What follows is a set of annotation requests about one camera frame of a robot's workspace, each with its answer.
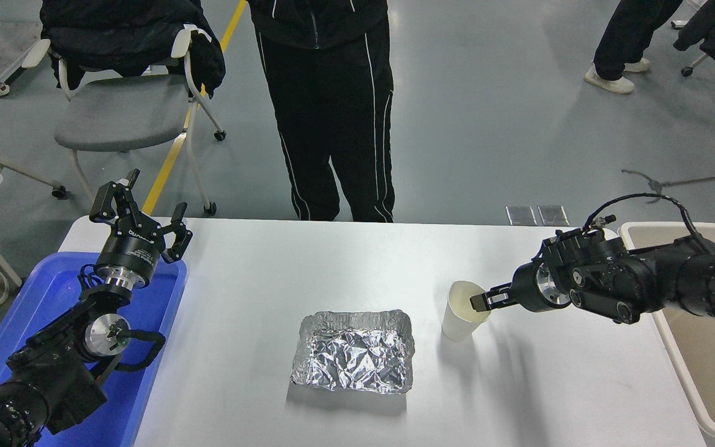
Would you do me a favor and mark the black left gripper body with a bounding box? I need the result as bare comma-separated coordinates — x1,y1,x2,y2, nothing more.
96,217,164,275

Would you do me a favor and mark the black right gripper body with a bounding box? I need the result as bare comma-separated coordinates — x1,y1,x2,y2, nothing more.
510,262,540,313

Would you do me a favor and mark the white paper cup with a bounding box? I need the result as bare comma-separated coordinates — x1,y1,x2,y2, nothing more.
441,281,492,341

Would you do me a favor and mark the metal floor plate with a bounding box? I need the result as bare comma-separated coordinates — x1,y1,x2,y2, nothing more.
505,205,538,226
537,205,570,226

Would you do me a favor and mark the blue plastic tray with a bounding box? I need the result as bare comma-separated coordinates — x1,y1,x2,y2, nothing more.
0,251,187,447

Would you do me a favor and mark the grey seat rolling chair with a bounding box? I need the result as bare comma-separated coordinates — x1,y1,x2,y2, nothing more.
21,25,228,216

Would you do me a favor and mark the crumpled silver foil tray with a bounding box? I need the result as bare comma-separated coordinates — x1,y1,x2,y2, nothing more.
290,309,415,395

